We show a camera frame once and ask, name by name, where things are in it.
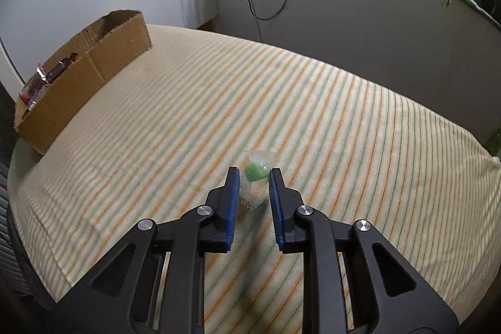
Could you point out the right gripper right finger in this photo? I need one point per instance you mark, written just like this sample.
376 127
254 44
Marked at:
355 281

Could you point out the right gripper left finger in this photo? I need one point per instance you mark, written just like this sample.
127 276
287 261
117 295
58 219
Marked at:
153 279

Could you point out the clear packet green candy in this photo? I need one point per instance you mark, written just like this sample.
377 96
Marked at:
254 177

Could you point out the red-ended brown cake packet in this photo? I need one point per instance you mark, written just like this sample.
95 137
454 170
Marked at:
34 89

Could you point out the brown Snickers bar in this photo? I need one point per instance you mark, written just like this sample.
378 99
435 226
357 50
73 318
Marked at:
61 66

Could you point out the striped yellow table cloth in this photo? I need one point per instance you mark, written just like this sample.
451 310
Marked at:
163 132

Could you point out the brown cardboard box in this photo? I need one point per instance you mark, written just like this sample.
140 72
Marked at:
104 48

